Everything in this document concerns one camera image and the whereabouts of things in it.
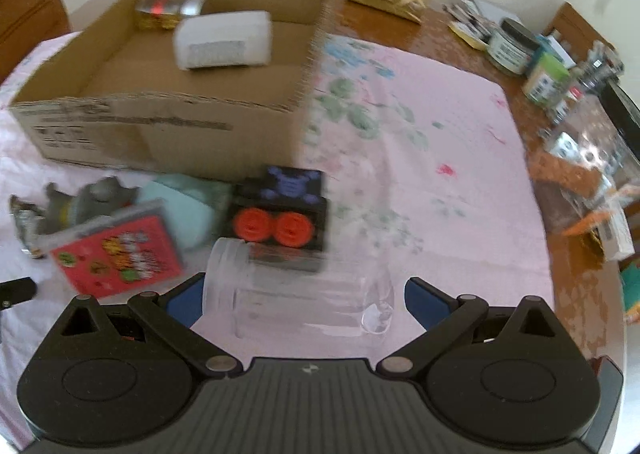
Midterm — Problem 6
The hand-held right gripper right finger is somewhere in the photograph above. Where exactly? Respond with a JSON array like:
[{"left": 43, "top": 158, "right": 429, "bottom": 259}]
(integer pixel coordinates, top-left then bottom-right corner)
[{"left": 376, "top": 276, "right": 557, "bottom": 380}]

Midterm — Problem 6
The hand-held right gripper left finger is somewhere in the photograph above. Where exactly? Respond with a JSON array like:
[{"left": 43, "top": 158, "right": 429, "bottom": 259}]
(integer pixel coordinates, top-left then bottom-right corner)
[{"left": 59, "top": 273, "right": 240, "bottom": 380}]

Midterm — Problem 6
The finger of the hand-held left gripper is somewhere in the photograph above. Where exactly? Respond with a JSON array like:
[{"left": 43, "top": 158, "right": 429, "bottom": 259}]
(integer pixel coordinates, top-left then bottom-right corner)
[{"left": 0, "top": 278, "right": 37, "bottom": 307}]

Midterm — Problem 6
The clear correction tape dispenser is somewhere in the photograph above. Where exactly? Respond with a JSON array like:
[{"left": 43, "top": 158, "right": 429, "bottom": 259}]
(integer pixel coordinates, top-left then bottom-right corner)
[{"left": 9, "top": 195, "right": 48, "bottom": 260}]

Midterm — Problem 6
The red card box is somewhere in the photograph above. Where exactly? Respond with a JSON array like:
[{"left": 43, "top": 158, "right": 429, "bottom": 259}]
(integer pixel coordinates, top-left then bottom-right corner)
[{"left": 50, "top": 201, "right": 187, "bottom": 300}]

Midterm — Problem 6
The light teal round object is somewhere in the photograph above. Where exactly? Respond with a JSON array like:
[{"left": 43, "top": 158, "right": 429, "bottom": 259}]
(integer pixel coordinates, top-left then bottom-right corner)
[{"left": 137, "top": 174, "right": 233, "bottom": 250}]

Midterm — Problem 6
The clear plastic jar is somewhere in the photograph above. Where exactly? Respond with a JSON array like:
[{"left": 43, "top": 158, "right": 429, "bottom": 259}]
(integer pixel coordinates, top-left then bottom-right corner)
[{"left": 202, "top": 236, "right": 396, "bottom": 339}]

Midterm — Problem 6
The grey elephant toy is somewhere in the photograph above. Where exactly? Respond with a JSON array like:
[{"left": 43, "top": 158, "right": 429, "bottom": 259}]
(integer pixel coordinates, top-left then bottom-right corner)
[{"left": 42, "top": 176, "right": 142, "bottom": 235}]

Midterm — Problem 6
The black toy vehicle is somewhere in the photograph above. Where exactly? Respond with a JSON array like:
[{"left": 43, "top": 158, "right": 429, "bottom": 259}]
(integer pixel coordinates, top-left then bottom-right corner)
[{"left": 227, "top": 165, "right": 332, "bottom": 274}]

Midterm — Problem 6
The brown cardboard box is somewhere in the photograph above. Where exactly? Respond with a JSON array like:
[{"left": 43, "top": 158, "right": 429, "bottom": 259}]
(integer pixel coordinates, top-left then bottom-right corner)
[{"left": 9, "top": 0, "right": 335, "bottom": 182}]

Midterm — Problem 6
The pink floral tablecloth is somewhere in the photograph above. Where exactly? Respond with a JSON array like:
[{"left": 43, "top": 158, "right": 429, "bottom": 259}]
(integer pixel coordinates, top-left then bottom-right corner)
[{"left": 0, "top": 31, "right": 556, "bottom": 450}]

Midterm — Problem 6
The clear snack bag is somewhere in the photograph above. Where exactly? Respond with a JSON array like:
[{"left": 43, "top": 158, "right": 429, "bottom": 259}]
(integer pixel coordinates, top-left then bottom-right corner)
[{"left": 540, "top": 84, "right": 640, "bottom": 235}]

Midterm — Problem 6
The container with green lid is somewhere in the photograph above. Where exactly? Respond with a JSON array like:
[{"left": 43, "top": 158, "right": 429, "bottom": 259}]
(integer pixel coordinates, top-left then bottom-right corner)
[{"left": 522, "top": 50, "right": 571, "bottom": 107}]

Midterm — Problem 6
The white plastic container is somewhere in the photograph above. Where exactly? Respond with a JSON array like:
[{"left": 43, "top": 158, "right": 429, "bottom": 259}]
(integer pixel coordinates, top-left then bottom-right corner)
[{"left": 172, "top": 10, "right": 273, "bottom": 71}]

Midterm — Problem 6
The glass jar with black lid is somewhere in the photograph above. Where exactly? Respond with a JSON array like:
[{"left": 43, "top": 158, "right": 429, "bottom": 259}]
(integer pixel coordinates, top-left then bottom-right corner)
[{"left": 487, "top": 18, "right": 541, "bottom": 76}]

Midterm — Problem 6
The pile of papers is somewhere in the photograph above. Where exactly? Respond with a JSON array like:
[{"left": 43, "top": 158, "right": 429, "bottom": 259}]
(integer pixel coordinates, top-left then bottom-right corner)
[{"left": 445, "top": 0, "right": 511, "bottom": 50}]

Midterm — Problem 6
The clear pen holder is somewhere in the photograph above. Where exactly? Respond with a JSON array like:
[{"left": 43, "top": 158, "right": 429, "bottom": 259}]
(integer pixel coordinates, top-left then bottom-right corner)
[{"left": 550, "top": 41, "right": 626, "bottom": 125}]

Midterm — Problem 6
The capsule bottle with silver cap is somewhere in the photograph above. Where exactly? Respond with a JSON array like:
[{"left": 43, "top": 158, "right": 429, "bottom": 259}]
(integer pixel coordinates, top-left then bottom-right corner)
[{"left": 135, "top": 0, "right": 207, "bottom": 32}]

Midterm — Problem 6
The wooden chair with slatted back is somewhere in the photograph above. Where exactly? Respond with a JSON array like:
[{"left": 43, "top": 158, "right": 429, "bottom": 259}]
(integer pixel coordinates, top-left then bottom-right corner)
[{"left": 542, "top": 1, "right": 616, "bottom": 65}]

